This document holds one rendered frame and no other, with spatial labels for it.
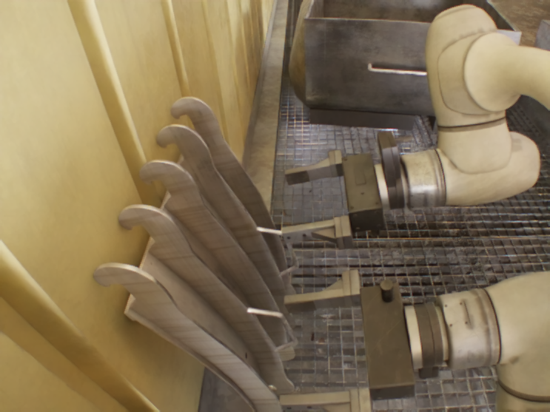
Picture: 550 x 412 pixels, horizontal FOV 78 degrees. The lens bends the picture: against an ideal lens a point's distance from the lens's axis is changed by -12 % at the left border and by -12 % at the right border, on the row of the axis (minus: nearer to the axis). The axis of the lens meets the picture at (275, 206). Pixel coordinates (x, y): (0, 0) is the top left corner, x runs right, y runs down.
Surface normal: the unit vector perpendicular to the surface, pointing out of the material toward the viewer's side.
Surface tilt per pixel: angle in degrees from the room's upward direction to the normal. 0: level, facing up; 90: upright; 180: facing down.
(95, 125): 90
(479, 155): 60
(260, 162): 0
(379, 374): 13
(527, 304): 20
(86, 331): 90
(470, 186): 75
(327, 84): 90
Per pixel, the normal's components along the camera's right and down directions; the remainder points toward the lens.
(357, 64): -0.18, 0.70
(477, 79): -0.58, 0.40
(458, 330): -0.29, -0.37
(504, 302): -0.45, -0.71
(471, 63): -0.49, 0.11
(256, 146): -0.06, -0.71
